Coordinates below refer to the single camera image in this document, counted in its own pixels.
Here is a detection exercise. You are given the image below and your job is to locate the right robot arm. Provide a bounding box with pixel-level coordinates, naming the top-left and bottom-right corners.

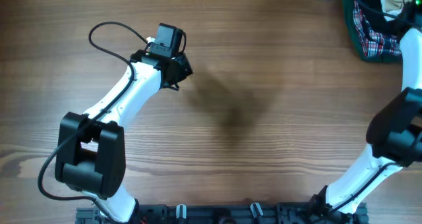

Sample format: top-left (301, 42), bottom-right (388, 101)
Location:
top-left (307, 0), bottom-right (421, 223)

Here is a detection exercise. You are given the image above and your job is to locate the red plaid shirt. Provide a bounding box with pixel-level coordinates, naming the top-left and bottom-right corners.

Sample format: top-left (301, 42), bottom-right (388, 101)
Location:
top-left (352, 0), bottom-right (402, 61)

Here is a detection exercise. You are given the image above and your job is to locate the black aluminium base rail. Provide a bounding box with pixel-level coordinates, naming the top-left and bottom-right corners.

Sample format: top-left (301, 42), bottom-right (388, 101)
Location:
top-left (75, 202), bottom-right (369, 224)

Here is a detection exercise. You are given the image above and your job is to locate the left black camera cable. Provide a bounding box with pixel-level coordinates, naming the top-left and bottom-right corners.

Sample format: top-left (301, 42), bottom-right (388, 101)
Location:
top-left (37, 21), bottom-right (149, 222)

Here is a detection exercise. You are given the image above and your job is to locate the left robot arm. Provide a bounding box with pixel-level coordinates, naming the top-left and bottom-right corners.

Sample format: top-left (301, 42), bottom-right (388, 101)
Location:
top-left (49, 23), bottom-right (193, 223)

